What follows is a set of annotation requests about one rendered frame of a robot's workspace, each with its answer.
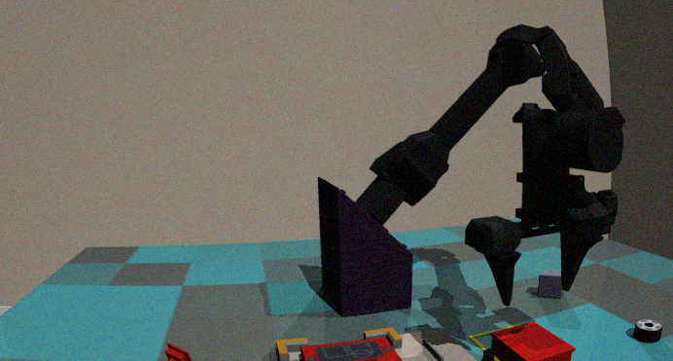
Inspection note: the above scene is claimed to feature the black toy tyre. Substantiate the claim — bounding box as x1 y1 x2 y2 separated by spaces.
633 319 663 343

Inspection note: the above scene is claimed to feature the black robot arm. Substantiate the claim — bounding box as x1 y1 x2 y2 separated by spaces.
354 24 625 245

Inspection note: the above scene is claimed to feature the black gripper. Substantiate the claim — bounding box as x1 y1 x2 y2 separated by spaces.
465 165 604 307

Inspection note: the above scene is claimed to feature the yellow rectangular outline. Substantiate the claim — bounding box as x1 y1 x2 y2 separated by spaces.
468 324 520 361

